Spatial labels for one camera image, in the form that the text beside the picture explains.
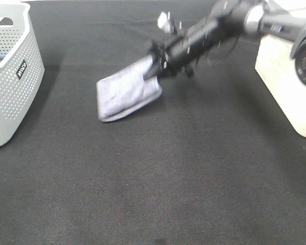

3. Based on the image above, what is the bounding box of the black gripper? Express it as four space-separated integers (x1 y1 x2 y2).
143 11 223 81

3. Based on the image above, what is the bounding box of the lavender towel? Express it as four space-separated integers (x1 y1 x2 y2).
96 56 162 122

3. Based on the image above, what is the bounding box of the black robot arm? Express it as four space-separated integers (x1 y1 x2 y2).
143 1 306 86

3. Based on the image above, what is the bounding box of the black fabric table mat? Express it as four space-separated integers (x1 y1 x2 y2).
0 1 306 244

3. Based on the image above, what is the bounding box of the white plastic bin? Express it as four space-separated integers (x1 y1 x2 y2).
255 10 306 138

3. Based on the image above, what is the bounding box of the grey perforated plastic basket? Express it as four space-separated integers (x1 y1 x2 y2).
0 1 45 147

